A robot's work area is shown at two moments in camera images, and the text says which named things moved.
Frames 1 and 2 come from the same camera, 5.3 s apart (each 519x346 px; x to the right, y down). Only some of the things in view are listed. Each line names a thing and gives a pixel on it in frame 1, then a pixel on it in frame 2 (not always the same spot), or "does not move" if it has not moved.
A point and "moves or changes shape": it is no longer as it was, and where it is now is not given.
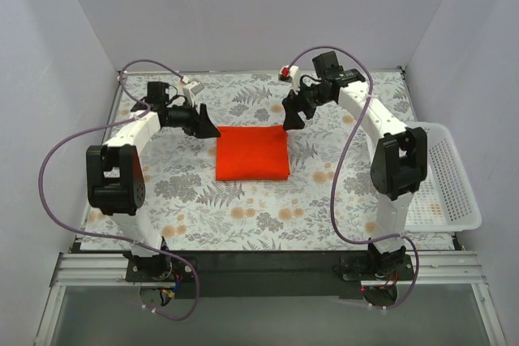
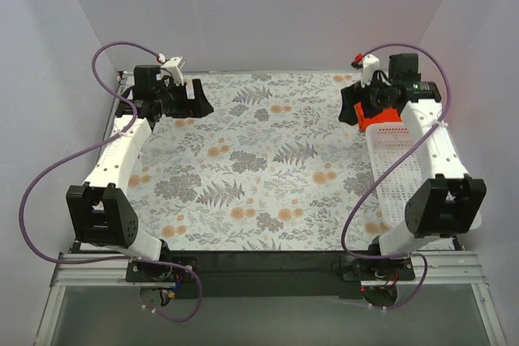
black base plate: [269, 274] does not move
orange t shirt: [252, 153] moves or changes shape
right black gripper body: [297, 103] to [358, 98]
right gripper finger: [293, 104] to [351, 96]
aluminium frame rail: [448, 270] does not move
